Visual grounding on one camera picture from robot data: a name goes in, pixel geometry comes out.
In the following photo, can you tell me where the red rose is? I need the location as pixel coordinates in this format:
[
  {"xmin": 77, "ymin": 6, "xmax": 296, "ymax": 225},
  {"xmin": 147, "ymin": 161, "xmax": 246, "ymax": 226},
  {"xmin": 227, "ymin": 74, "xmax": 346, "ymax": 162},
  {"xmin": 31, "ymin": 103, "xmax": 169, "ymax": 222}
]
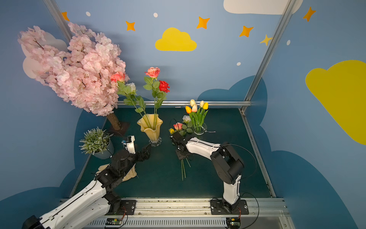
[{"xmin": 152, "ymin": 80, "xmax": 170, "ymax": 130}]

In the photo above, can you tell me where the small green potted plant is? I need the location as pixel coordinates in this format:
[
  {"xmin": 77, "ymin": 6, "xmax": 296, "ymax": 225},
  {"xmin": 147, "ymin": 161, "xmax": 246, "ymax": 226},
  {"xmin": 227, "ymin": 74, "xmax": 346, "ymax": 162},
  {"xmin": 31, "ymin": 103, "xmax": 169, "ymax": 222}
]
[{"xmin": 79, "ymin": 128, "xmax": 114, "ymax": 159}]

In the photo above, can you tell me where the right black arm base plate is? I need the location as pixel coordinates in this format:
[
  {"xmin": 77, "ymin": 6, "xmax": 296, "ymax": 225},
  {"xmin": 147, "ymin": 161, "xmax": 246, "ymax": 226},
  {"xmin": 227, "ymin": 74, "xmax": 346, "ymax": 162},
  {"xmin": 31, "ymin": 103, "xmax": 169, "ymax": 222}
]
[{"xmin": 210, "ymin": 198, "xmax": 249, "ymax": 215}]

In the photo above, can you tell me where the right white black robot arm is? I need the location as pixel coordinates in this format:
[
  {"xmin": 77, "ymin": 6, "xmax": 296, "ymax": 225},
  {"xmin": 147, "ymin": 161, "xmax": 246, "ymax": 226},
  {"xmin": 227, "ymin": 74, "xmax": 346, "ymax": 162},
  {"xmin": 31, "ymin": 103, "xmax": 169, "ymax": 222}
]
[{"xmin": 170, "ymin": 132, "xmax": 244, "ymax": 210}]

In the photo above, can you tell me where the aluminium frame post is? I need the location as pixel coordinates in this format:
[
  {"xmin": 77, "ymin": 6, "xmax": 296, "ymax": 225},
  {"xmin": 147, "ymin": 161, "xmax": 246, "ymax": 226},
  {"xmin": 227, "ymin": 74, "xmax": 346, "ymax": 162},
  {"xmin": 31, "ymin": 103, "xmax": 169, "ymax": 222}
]
[
  {"xmin": 240, "ymin": 0, "xmax": 302, "ymax": 115},
  {"xmin": 43, "ymin": 0, "xmax": 72, "ymax": 42}
]

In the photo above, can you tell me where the aluminium front rail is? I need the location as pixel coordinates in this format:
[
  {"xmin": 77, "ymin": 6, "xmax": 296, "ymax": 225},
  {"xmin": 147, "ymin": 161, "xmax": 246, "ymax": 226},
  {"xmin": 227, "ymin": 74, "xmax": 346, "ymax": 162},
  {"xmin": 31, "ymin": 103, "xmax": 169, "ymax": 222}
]
[{"xmin": 82, "ymin": 198, "xmax": 295, "ymax": 229}]

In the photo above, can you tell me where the cream white tulip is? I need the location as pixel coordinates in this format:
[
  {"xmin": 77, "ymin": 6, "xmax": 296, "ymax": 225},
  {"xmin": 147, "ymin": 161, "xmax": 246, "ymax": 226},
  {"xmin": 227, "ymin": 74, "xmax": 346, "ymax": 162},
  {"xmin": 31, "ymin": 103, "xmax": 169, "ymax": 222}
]
[{"xmin": 198, "ymin": 100, "xmax": 205, "ymax": 127}]

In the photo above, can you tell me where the left circuit board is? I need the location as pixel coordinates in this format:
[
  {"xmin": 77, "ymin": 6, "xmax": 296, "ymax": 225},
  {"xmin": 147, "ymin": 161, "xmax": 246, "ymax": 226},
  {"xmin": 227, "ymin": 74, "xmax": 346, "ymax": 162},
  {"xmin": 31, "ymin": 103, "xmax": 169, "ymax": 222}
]
[{"xmin": 105, "ymin": 218, "xmax": 124, "ymax": 227}]

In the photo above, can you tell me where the circuit board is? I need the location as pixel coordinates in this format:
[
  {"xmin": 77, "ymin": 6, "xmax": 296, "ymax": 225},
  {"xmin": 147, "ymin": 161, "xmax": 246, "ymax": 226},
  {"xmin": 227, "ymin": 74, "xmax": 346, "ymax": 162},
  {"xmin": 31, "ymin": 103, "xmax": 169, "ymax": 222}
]
[
  {"xmin": 226, "ymin": 218, "xmax": 241, "ymax": 229},
  {"xmin": 105, "ymin": 218, "xmax": 124, "ymax": 227}
]

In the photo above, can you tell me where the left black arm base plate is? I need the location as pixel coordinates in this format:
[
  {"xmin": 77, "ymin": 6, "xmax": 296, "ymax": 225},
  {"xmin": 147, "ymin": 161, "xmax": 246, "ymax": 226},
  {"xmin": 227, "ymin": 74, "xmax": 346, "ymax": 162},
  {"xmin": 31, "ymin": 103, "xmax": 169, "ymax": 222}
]
[{"xmin": 107, "ymin": 199, "xmax": 137, "ymax": 215}]

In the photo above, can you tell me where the beige cloth glove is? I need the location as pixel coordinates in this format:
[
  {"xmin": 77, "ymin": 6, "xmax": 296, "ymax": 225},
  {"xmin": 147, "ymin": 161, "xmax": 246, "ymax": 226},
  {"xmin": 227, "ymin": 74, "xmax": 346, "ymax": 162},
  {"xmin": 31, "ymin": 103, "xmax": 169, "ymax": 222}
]
[{"xmin": 96, "ymin": 164, "xmax": 137, "ymax": 182}]

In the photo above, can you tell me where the aluminium right frame post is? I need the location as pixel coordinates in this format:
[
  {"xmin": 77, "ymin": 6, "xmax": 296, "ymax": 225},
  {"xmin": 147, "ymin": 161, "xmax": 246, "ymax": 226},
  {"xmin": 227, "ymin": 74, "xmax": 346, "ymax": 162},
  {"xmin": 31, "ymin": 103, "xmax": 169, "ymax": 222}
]
[{"xmin": 240, "ymin": 0, "xmax": 302, "ymax": 115}]

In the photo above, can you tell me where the white rose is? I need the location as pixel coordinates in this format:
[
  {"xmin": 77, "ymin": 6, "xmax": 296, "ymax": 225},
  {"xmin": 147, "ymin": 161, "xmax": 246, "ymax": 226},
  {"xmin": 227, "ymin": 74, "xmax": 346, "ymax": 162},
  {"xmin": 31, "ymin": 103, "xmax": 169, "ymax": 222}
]
[
  {"xmin": 126, "ymin": 83, "xmax": 151, "ymax": 128},
  {"xmin": 183, "ymin": 115, "xmax": 193, "ymax": 134}
]

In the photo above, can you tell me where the right circuit board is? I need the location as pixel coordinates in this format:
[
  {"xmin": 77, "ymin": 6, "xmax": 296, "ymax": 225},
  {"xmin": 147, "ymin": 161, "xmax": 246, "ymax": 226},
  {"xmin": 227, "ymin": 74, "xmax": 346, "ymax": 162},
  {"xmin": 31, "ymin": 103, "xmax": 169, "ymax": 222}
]
[{"xmin": 226, "ymin": 218, "xmax": 241, "ymax": 229}]

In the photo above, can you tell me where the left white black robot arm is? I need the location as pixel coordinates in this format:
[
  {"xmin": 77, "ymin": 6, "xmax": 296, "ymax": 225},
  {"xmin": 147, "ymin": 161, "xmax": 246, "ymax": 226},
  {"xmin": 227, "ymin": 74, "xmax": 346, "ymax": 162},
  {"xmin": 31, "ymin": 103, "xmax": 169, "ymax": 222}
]
[{"xmin": 22, "ymin": 145, "xmax": 151, "ymax": 229}]

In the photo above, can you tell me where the yellow wavy glass vase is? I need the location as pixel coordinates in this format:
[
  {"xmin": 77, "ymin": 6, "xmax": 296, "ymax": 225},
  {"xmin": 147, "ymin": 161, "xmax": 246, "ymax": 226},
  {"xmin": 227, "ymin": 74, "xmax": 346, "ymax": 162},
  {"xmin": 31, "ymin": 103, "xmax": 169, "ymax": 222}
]
[{"xmin": 137, "ymin": 114, "xmax": 163, "ymax": 147}]

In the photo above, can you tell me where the aluminium left frame post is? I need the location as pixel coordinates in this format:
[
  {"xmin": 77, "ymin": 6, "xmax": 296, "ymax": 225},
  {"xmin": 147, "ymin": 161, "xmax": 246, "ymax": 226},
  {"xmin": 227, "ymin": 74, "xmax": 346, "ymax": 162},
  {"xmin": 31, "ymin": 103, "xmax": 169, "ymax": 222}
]
[{"xmin": 43, "ymin": 0, "xmax": 72, "ymax": 42}]

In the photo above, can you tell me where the orange yellow tulip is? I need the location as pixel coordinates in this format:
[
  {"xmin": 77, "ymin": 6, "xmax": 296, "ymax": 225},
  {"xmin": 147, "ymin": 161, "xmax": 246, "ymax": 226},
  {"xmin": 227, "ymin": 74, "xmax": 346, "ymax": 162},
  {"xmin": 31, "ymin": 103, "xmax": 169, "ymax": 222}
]
[{"xmin": 185, "ymin": 106, "xmax": 192, "ymax": 118}]

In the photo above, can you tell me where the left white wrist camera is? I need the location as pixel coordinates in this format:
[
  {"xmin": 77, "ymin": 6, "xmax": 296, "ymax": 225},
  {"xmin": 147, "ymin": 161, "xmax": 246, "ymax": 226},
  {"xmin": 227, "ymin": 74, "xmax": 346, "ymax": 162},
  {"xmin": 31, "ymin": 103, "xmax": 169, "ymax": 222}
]
[{"xmin": 122, "ymin": 135, "xmax": 136, "ymax": 154}]

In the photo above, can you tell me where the pale pink tulip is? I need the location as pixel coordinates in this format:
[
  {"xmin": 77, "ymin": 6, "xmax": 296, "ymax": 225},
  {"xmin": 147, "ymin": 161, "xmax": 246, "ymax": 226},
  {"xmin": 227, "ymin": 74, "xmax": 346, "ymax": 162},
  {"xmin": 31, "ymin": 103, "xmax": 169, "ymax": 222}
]
[{"xmin": 190, "ymin": 99, "xmax": 201, "ymax": 129}]

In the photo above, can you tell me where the clear glass vase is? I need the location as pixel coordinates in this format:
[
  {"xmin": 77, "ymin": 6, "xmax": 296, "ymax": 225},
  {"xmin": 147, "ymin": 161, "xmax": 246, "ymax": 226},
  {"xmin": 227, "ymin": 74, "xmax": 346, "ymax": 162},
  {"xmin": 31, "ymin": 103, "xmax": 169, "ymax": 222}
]
[{"xmin": 193, "ymin": 123, "xmax": 207, "ymax": 135}]

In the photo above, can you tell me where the pink cherry blossom tree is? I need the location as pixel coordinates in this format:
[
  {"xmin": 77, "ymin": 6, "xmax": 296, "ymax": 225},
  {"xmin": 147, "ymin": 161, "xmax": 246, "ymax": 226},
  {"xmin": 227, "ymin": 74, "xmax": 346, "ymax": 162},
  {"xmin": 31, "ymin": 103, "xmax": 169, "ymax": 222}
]
[{"xmin": 18, "ymin": 23, "xmax": 130, "ymax": 131}]

